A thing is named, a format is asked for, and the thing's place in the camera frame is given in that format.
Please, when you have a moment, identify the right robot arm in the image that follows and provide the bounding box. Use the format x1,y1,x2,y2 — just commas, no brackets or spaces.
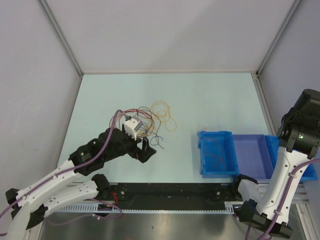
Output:
230,89,320,240

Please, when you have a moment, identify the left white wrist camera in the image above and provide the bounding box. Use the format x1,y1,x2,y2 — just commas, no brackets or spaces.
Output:
122,114,143,141

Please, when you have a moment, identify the dark blue wire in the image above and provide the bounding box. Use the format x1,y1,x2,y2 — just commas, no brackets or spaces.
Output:
136,106,166,150

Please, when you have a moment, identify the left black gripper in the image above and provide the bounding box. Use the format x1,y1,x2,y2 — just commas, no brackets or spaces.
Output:
103,127,156,163

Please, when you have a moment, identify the slotted cable duct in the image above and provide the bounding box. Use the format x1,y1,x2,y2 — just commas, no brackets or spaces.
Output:
57,201,234,215

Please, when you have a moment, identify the red wire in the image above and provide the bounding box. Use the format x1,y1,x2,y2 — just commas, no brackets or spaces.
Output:
111,108,155,137
199,127,227,171

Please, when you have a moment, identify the light blue wire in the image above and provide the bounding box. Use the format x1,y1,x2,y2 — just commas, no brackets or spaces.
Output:
137,111,166,137

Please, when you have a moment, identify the blue plastic bin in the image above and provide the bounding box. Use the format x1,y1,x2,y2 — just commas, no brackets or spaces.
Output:
264,135,318,183
197,131,240,179

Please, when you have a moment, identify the orange wire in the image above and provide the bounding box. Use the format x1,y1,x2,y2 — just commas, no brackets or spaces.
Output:
150,100,178,133

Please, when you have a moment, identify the purple plastic tray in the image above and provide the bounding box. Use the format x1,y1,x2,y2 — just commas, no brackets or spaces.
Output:
233,134,274,180

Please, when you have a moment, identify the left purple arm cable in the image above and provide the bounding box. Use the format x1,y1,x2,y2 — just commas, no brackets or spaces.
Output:
0,109,131,225

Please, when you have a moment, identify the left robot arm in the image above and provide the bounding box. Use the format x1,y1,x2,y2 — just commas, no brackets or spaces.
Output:
5,128,157,230

